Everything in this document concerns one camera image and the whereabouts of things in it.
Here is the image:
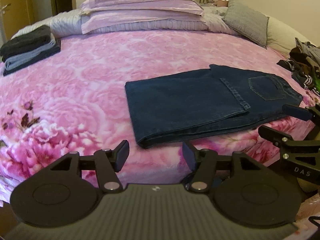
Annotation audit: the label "wooden door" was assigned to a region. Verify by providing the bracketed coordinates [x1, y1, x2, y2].
[1, 0, 34, 40]

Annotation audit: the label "folded dark navy garment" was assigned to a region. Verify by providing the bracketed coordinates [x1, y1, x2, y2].
[3, 39, 61, 76]

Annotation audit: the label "cream padded headboard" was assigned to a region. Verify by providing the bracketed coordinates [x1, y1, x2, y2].
[267, 16, 309, 58]

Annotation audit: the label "grey checked pillow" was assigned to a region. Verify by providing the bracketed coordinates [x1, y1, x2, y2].
[223, 0, 269, 48]

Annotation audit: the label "folded black garment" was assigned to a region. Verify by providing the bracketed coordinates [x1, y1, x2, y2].
[1, 25, 52, 62]

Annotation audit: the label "dark blue jeans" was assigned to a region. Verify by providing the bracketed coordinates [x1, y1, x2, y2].
[125, 64, 303, 148]

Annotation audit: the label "pink floral bedspread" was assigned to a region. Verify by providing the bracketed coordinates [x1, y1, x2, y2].
[0, 28, 320, 201]

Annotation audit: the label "pink tissue box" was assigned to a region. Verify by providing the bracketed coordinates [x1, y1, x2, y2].
[216, 0, 228, 7]

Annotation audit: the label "folded lilac quilt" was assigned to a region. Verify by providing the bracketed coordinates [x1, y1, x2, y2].
[80, 0, 205, 34]

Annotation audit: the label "folded light blue jeans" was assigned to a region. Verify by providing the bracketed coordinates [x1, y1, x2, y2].
[5, 34, 56, 70]

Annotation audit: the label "pile of dark clothes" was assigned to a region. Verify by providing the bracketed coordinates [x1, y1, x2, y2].
[277, 37, 319, 96]

